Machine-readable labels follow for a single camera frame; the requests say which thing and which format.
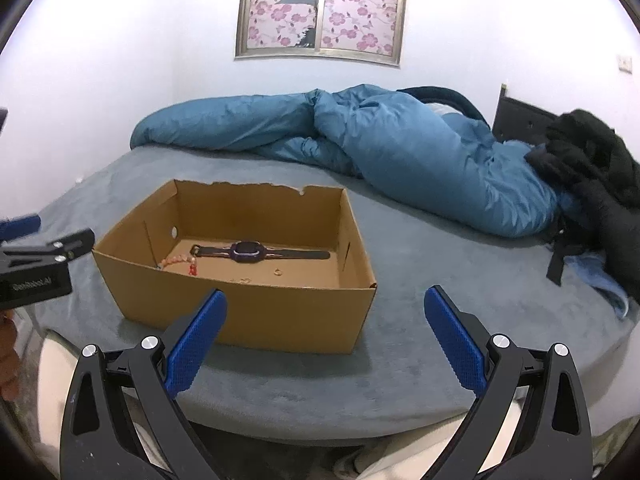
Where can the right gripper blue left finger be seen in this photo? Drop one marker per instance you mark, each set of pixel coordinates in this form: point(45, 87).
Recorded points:
point(188, 340)

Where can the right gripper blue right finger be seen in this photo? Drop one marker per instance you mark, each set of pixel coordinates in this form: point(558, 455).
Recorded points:
point(462, 338)

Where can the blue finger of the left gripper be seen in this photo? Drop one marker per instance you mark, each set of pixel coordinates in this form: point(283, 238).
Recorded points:
point(12, 229)
point(67, 248)

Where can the person's left hand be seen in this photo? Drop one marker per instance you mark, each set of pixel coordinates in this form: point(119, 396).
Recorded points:
point(10, 362)

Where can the brown cardboard box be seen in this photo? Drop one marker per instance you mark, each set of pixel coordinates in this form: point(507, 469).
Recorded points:
point(304, 306)

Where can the light blue garment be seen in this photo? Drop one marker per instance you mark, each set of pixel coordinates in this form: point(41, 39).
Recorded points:
point(589, 267)

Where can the black clothing pile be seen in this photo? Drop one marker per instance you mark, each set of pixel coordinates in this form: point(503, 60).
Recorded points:
point(596, 180)

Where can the blue duvet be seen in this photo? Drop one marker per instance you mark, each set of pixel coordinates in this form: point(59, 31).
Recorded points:
point(445, 163)

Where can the black headboard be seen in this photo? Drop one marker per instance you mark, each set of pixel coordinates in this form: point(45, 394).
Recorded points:
point(518, 120)

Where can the window with floral film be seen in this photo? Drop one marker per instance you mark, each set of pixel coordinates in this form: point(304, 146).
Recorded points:
point(356, 30)

